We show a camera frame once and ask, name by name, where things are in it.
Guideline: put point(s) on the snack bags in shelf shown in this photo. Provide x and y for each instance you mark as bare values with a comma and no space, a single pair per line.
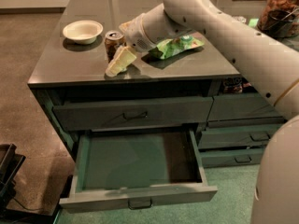
236,85

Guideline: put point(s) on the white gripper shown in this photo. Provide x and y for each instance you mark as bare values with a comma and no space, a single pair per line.
135,34

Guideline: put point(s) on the black cup on counter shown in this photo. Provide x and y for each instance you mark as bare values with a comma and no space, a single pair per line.
279,23

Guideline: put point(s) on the open middle left drawer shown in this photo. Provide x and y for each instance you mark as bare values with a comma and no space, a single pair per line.
137,170

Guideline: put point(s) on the green chip bag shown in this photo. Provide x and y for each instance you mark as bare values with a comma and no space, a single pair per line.
172,47

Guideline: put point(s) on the orange soda can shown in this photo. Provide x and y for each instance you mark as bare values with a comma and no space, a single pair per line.
113,39

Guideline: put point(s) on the white paper bowl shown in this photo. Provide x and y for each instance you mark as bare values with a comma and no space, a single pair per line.
83,32

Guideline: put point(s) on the top left drawer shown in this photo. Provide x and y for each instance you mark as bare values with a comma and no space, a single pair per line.
126,114

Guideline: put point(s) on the black equipment on floor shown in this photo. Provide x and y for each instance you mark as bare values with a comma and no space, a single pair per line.
10,164

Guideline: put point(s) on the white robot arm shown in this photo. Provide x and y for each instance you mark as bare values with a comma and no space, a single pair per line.
271,67

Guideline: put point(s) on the glass jar of snacks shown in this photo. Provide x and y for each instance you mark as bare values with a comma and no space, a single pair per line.
286,5

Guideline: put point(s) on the top right drawer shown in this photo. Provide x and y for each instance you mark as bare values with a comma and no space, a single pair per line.
241,106

